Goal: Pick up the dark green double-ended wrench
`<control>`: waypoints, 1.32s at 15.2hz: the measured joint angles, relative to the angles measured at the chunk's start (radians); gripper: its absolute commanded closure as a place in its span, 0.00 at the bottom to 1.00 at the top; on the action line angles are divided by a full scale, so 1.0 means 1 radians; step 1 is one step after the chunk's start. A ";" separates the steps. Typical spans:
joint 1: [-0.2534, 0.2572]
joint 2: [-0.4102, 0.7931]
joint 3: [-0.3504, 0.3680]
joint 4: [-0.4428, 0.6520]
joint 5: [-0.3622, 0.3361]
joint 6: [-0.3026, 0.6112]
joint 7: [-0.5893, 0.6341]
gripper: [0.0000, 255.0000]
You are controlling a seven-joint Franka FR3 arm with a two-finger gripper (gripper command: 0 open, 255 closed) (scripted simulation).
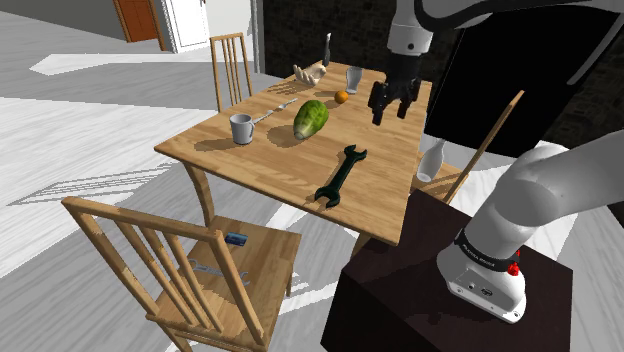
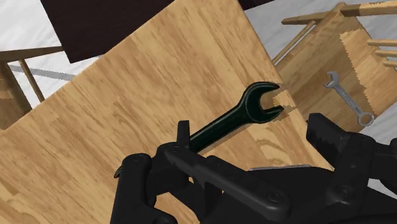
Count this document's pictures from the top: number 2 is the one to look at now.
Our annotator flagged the wooden table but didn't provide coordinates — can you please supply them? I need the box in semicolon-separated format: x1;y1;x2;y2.
0;0;334;224

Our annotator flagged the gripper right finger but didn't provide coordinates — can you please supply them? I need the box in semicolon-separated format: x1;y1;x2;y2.
305;113;397;215

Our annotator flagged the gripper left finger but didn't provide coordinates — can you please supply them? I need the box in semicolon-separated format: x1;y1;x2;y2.
109;120;293;224

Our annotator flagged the black open-end wrench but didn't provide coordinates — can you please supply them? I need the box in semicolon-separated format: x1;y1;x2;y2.
113;81;284;179

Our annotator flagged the silver combination wrench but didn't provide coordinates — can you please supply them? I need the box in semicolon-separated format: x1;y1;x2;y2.
323;71;376;127

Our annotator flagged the wooden chair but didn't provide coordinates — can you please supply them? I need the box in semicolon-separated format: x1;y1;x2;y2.
272;1;397;134
0;46;65;130

